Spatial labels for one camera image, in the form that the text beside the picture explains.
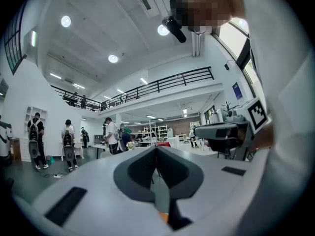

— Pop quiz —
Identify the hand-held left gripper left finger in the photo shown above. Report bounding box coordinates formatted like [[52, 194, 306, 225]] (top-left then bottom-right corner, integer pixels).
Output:
[[31, 146, 171, 236]]

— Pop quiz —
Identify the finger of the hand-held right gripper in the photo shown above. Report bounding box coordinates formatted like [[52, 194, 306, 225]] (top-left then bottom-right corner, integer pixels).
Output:
[[193, 121, 247, 140]]

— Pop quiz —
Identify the white black-striped machine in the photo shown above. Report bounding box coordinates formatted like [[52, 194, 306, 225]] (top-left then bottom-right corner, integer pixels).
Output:
[[0, 116, 12, 166]]

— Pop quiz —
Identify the bare branch plant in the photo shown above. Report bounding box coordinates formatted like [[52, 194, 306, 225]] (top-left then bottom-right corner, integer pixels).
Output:
[[221, 101, 238, 118]]

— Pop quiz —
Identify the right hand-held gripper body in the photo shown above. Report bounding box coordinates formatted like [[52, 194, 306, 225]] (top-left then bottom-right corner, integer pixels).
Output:
[[225, 96, 269, 162]]

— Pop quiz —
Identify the large black-framed window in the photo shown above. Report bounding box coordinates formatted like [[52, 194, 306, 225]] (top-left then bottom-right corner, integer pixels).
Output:
[[211, 17, 264, 103]]

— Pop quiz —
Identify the person's head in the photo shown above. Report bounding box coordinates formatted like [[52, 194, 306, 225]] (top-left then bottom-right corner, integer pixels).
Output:
[[169, 0, 247, 33]]

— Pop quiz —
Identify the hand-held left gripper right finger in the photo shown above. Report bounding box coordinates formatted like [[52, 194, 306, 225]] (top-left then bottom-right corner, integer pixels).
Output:
[[157, 146, 269, 228]]

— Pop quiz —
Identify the person's beige shirt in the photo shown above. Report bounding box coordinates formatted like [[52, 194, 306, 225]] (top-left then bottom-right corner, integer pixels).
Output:
[[233, 0, 315, 236]]

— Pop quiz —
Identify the white shelf cabinet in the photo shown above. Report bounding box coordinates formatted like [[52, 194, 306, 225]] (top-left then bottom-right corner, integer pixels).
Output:
[[19, 106, 48, 162]]

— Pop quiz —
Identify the white metal shelf rack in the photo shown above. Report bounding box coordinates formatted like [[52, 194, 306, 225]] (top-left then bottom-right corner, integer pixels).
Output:
[[144, 119, 158, 142]]

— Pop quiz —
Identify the brown wooden cabinet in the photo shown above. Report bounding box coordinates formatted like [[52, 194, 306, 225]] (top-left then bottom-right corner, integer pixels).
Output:
[[10, 137, 22, 162]]

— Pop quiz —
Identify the black railing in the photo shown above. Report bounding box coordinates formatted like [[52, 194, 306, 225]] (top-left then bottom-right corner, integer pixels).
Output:
[[50, 66, 215, 113]]

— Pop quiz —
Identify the black grid window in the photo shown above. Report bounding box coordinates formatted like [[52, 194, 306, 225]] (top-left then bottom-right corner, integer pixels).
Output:
[[2, 0, 28, 76]]

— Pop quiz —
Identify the person's right forearm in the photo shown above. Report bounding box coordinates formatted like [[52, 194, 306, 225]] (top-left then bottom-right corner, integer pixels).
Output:
[[254, 123, 274, 150]]

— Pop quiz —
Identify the ceiling air vent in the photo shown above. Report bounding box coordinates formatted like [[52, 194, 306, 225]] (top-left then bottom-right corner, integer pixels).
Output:
[[138, 0, 152, 11]]

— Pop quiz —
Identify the black head-worn camera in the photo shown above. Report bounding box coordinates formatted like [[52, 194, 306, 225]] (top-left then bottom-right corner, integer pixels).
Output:
[[161, 15, 187, 44]]

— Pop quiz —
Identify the white table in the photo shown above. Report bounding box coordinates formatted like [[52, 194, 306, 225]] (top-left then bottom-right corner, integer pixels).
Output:
[[91, 144, 109, 159]]

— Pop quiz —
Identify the blue poster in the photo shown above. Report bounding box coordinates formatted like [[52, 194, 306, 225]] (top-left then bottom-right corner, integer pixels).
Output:
[[232, 82, 243, 100]]

